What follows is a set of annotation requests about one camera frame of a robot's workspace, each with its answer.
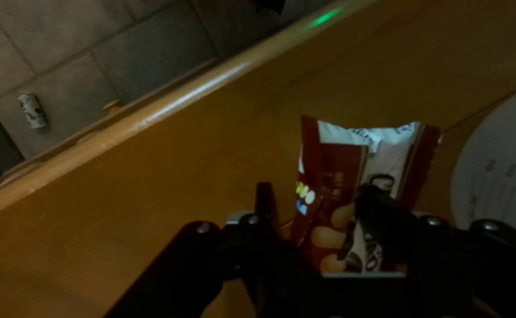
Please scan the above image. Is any translucent plastic measuring jug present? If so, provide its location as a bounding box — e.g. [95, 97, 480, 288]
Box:
[449, 83, 516, 244]

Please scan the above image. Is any red snack packet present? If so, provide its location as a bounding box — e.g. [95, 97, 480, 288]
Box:
[288, 113, 443, 279]

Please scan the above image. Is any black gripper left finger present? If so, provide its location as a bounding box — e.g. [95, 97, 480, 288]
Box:
[251, 180, 284, 239]

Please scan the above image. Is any white can on floor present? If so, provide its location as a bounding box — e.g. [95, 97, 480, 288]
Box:
[16, 90, 51, 133]

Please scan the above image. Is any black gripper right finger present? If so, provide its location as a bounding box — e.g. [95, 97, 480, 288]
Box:
[353, 173, 426, 274]

